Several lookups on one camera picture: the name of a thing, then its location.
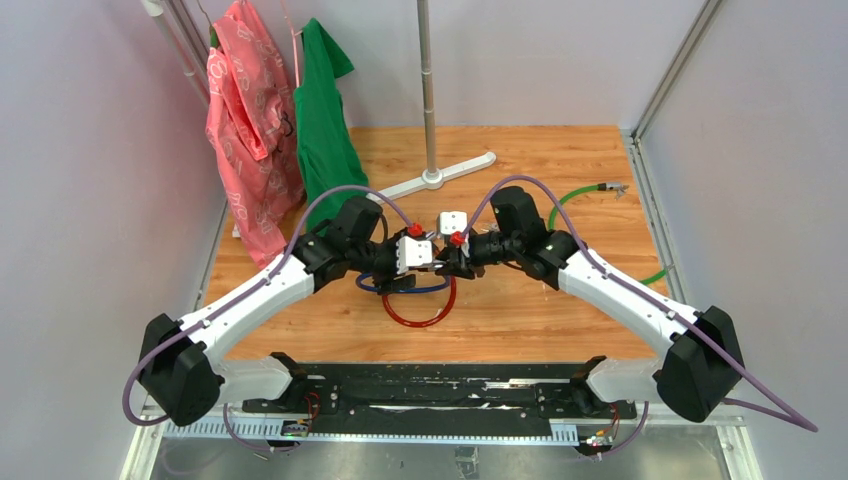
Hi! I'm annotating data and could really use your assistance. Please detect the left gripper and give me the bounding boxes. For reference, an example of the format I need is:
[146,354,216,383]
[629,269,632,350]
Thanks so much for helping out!
[350,228,417,296]

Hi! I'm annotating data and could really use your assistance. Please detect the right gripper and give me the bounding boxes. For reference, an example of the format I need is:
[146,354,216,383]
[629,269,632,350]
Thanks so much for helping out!
[435,232,522,281]

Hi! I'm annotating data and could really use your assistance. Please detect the blue cable lock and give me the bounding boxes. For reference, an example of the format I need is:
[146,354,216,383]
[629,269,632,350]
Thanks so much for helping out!
[349,263,452,296]

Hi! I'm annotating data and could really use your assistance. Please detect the red cable lock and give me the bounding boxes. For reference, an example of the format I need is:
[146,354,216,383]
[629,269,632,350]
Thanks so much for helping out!
[382,277,458,329]

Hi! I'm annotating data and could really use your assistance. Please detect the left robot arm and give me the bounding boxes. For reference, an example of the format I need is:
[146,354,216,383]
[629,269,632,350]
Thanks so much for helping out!
[125,196,433,426]

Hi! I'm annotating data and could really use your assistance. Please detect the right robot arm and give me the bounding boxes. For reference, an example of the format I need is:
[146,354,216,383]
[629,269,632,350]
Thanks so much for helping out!
[437,186,744,423]

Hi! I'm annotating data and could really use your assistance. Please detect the white clothes rack stand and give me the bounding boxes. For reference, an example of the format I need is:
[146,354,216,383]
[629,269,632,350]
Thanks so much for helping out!
[379,0,497,200]

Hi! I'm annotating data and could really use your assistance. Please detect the green t-shirt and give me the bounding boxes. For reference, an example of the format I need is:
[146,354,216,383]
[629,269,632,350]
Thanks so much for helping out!
[294,18,369,203]

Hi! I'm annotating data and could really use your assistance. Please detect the pink patterned garment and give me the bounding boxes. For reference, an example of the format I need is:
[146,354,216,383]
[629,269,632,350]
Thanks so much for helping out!
[206,1,305,268]

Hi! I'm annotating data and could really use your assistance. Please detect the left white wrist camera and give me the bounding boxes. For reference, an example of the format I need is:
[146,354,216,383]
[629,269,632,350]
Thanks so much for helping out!
[395,225,434,274]

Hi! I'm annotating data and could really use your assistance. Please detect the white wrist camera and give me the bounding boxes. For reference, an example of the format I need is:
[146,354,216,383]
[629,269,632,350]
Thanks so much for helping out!
[437,211,468,247]
[395,225,434,274]

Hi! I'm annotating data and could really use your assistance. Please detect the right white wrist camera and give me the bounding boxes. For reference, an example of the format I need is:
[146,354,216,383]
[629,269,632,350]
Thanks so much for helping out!
[437,211,468,247]

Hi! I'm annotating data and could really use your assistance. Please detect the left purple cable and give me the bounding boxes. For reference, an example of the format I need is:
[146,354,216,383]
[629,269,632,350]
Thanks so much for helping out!
[121,184,425,456]

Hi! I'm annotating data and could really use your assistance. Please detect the green cable lock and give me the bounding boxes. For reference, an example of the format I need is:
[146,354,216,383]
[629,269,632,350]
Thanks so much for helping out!
[547,182,668,286]

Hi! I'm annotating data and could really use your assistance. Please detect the aluminium frame rail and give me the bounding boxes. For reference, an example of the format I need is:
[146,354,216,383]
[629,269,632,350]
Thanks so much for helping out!
[119,370,763,480]

